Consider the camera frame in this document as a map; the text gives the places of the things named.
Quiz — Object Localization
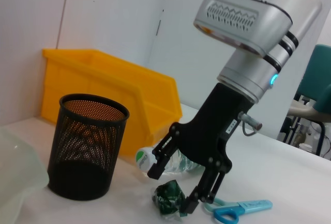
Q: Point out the blue scissors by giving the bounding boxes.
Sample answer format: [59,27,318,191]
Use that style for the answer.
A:
[203,198,274,223]

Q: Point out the yellow plastic bin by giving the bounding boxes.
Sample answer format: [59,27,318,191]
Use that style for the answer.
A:
[42,49,184,156]

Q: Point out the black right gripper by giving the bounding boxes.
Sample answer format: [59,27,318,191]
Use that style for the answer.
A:
[147,81,256,214]

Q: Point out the black mesh pen holder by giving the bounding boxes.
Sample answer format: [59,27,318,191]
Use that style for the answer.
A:
[47,94,130,201]

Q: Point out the teal office chair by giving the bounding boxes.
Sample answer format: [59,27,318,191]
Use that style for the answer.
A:
[285,44,331,156]

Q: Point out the clear bottle green label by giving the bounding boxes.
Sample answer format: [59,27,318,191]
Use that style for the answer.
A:
[136,141,207,181]

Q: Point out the translucent green fruit bowl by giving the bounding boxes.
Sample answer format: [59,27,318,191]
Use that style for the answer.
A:
[0,125,50,204]

